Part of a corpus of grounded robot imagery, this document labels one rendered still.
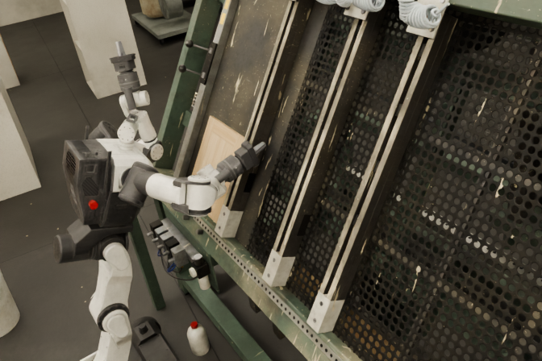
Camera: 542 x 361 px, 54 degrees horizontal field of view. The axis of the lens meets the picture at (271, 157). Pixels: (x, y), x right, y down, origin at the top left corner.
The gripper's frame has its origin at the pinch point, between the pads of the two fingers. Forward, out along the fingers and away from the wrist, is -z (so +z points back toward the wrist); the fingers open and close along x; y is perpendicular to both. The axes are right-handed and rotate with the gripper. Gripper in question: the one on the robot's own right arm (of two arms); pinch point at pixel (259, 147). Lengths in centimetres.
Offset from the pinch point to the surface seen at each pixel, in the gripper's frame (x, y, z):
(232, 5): 33, 54, -36
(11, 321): -91, 121, 143
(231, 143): -7.1, 23.2, 2.0
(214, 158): -15.4, 33.0, 9.7
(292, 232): -13.3, -34.3, 13.9
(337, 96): 24.1, -33.1, -20.9
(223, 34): 24, 54, -26
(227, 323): -101, 24, 46
